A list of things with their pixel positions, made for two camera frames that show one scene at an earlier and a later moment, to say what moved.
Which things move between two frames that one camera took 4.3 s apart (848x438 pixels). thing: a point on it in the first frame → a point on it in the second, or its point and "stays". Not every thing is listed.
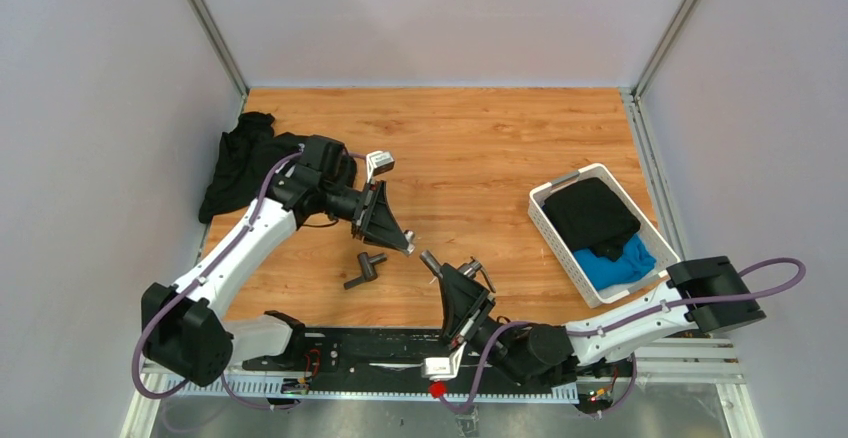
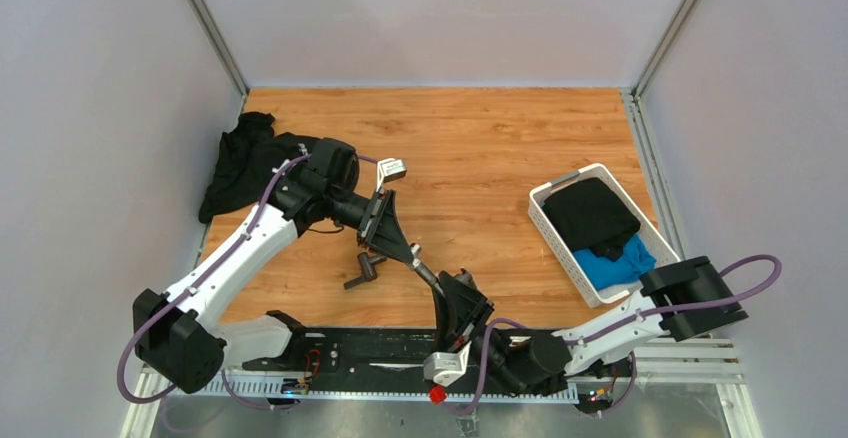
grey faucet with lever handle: x=471 y=269 → x=430 y=278
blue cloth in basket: x=636 y=259 stays
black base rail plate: x=379 y=364 stays
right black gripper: x=466 y=306 stays
